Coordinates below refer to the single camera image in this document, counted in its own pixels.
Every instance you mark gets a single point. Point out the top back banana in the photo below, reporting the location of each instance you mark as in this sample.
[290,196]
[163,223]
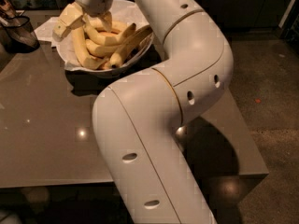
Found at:
[114,26]

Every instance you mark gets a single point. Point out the white paper bowl liner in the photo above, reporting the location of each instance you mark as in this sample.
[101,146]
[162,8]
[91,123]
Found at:
[130,11]

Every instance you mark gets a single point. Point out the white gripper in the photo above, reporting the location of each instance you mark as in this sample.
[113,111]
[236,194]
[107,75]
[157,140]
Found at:
[93,0]

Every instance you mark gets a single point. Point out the white bowl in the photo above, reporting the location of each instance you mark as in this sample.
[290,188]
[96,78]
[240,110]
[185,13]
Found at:
[102,72]

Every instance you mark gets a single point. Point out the bottom bruised banana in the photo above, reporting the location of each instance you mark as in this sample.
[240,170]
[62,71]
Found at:
[105,66]

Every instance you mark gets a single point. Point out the lower middle banana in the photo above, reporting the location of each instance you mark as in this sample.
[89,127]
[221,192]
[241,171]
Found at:
[99,50]

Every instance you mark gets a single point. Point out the upper middle banana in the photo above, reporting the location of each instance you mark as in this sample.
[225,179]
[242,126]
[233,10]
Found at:
[104,40]

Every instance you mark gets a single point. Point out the white paper sheet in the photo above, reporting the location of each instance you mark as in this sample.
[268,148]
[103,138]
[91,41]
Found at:
[44,32]

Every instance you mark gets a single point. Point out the long banana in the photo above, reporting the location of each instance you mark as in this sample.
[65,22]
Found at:
[84,57]

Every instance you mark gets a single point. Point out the dark mesh basket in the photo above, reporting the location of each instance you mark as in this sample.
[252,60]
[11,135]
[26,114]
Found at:
[21,35]

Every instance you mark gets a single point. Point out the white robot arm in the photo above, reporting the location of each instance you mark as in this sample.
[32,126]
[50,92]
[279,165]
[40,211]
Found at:
[135,118]

